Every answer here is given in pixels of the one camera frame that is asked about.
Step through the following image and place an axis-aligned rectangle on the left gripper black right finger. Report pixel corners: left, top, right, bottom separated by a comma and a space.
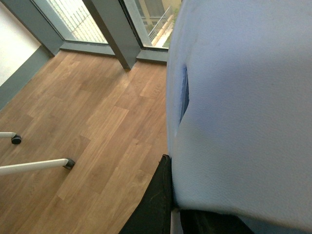
180, 210, 253, 234

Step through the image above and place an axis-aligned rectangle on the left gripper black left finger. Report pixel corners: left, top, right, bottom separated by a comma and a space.
120, 155, 173, 234

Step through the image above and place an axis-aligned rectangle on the light blue slipper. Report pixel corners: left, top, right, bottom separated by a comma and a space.
166, 0, 312, 234

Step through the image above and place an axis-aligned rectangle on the white chair frame with casters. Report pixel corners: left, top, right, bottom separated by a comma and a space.
0, 132, 21, 145

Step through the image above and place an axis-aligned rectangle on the white chair leg with caster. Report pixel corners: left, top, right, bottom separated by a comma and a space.
0, 158, 75, 176

